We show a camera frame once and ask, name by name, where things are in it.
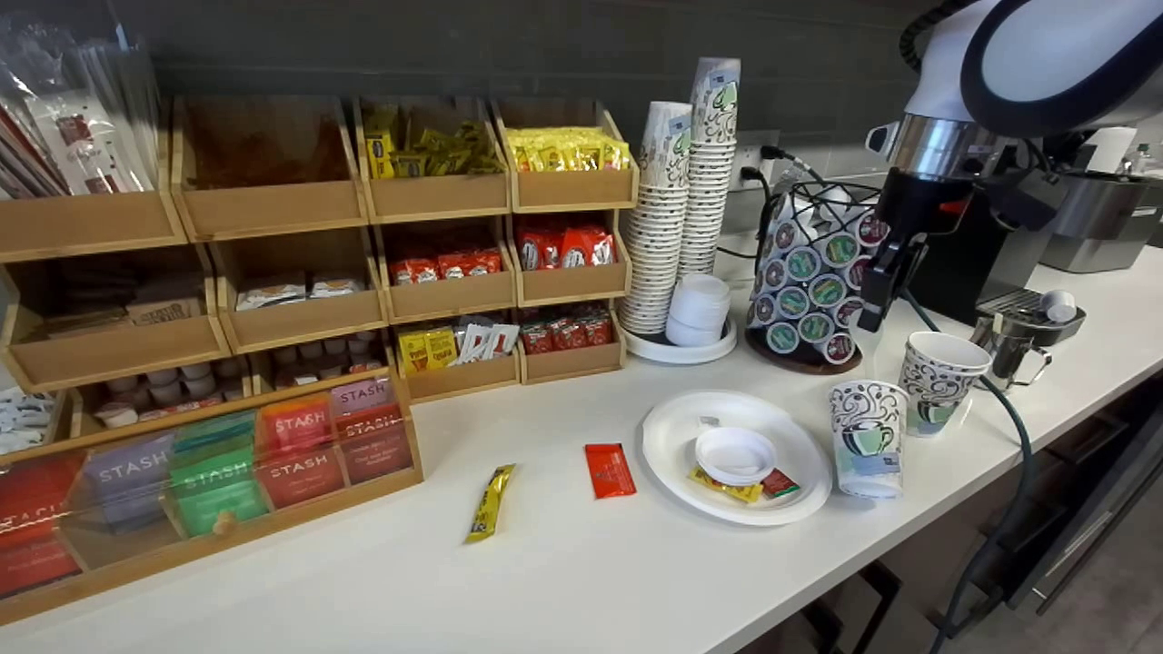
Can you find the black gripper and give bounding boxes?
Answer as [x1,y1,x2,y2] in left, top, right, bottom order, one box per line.
[853,169,1014,339]

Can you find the white plastic spoon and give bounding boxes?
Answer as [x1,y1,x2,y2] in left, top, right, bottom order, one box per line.
[1040,288,1082,328]

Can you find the steel milk pitcher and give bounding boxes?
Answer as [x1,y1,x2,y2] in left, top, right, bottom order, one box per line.
[969,288,1089,391]

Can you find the white cup lids stack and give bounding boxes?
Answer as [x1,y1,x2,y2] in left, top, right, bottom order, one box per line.
[663,267,738,351]

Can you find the tall paper cup stack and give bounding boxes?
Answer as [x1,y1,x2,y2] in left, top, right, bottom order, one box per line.
[674,54,744,282]

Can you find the short paper cup stack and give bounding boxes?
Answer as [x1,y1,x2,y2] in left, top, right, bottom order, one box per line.
[618,96,697,340]

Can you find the white plastic lid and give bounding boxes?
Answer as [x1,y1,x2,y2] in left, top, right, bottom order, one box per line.
[692,415,782,490]

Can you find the white round dish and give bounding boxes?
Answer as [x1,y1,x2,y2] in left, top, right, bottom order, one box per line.
[618,314,743,369]

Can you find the yellow red sauce packets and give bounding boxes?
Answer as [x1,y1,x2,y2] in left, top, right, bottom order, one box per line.
[686,464,806,511]

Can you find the dark wood cabinet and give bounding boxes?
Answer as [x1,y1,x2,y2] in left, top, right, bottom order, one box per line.
[932,358,1163,654]

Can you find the white paper plate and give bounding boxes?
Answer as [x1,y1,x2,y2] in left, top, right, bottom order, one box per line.
[636,383,836,530]

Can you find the small red condiment packets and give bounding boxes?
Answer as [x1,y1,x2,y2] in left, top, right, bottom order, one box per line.
[521,303,618,354]

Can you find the red packets with white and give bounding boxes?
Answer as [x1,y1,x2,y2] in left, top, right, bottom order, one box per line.
[517,222,622,271]

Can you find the red ketchup packet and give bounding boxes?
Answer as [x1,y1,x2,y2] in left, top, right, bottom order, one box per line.
[583,440,640,506]

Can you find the bright yellow sweetener packets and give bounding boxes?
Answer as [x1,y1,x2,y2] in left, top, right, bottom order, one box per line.
[502,124,636,174]

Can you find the white printed packets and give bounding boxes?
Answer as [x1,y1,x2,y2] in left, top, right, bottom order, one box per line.
[450,314,527,365]

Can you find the orange red packets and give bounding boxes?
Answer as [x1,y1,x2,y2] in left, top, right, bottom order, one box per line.
[390,248,508,290]

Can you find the yellow stick packet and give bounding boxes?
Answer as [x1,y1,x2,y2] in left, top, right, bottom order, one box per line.
[462,462,522,549]

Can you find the yellow packets with print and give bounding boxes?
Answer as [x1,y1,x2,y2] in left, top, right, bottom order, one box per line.
[398,328,462,378]

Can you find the olive yellow packets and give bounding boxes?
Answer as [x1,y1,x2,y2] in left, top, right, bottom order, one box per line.
[361,106,505,185]

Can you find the pink tea packets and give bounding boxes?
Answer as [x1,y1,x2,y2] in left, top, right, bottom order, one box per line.
[324,374,418,486]

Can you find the dark coffee pods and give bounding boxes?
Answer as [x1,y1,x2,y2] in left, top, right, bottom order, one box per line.
[263,339,391,391]

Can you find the flat white packets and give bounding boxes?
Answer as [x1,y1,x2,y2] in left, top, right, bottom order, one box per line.
[234,271,366,314]

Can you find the wooden condiment organizer shelf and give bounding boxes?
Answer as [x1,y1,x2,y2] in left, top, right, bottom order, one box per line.
[0,89,643,406]

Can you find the orange tea packets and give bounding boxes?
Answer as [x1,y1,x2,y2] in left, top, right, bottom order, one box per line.
[250,394,349,509]

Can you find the wooden tea bag box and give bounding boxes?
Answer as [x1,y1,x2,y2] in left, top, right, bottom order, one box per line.
[0,365,428,627]

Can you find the green tea packets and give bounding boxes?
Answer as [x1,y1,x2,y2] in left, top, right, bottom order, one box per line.
[165,415,273,536]

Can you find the small creamer cups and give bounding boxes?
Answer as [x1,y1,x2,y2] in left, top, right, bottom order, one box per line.
[91,358,250,429]

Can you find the brown packets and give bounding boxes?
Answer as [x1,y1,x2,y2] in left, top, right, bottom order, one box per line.
[50,267,211,328]

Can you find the purple tea packets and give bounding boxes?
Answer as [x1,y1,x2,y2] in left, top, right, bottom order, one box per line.
[79,437,179,526]

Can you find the wrapped straws bundle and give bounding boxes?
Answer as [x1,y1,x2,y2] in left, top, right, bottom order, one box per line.
[0,21,161,202]

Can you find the red tea packets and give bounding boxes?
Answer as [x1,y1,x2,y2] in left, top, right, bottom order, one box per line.
[0,454,89,598]

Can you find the wire coffee pod holder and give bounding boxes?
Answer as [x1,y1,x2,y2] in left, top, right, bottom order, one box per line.
[743,176,899,378]

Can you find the black power cable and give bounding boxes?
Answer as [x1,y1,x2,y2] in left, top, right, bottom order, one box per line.
[736,136,859,208]

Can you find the dark green cable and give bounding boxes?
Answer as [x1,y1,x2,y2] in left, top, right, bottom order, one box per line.
[906,293,1040,654]

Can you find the black metal frame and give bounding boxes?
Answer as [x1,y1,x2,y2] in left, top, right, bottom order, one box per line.
[791,560,906,654]

